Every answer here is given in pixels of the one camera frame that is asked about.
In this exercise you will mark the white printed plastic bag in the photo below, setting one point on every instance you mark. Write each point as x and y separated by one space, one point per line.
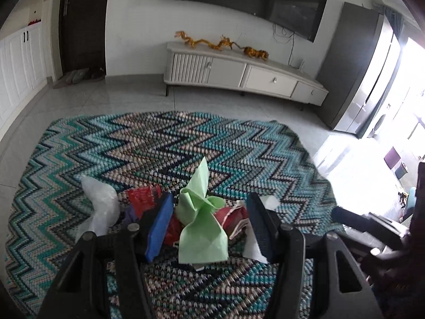
255 252

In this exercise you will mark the dark blue wrapper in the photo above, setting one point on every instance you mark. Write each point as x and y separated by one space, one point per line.
130 216

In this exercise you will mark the green paper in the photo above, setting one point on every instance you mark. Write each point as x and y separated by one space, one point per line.
199 236

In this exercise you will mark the white wall cupboards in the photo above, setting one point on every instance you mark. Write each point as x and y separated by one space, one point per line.
16 66

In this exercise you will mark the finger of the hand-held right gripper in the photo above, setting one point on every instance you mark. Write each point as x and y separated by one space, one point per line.
352 219

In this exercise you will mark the grey box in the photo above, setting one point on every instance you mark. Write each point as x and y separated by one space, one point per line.
401 170

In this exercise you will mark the grey refrigerator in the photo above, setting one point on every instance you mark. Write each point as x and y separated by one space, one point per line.
352 66

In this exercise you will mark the golden tiger figurine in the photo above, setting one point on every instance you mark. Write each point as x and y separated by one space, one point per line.
254 53

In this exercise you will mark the shiny red wrapper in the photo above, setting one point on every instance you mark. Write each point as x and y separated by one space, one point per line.
144 199

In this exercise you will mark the small red item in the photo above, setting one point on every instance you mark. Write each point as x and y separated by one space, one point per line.
34 22

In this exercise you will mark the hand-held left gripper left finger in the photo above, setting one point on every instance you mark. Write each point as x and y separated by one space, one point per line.
161 229

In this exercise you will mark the purple box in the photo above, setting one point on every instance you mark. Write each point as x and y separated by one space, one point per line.
391 158

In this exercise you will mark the dark brown entrance door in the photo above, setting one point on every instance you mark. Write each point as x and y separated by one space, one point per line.
83 23

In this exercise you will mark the brown door mat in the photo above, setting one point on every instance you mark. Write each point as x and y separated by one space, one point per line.
59 84

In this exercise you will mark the grey blue curtain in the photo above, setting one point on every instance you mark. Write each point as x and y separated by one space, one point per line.
395 20

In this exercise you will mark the white television cabinet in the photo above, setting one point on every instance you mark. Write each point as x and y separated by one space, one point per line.
269 79

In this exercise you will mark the zigzag patterned rug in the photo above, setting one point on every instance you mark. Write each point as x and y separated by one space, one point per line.
149 146

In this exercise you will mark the white washing machine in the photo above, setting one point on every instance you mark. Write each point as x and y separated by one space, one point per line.
378 126

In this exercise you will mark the golden dragon figurine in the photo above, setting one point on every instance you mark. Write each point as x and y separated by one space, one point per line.
194 41
224 44

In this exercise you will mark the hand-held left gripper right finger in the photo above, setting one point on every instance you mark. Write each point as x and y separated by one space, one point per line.
262 229

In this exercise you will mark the translucent white plastic bag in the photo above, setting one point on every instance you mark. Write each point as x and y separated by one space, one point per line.
103 202

